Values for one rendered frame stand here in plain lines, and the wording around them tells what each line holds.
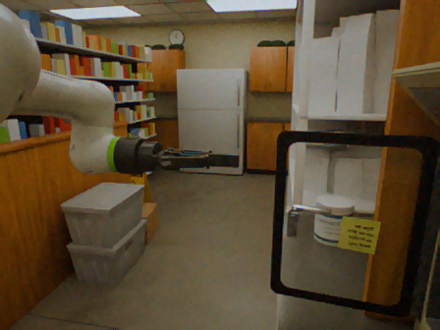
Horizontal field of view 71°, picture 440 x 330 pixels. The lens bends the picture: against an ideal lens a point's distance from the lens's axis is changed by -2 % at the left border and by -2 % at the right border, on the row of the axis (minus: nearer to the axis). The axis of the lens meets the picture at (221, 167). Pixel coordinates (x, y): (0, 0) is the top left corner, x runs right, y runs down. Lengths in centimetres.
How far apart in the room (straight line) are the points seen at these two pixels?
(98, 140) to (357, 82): 121
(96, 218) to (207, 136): 335
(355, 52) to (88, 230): 206
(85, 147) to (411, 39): 74
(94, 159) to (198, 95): 465
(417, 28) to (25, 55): 66
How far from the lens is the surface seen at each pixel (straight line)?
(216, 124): 535
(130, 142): 78
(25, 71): 40
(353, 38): 166
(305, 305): 89
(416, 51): 74
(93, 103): 79
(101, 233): 247
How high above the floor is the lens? 147
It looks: 14 degrees down
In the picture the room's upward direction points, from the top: straight up
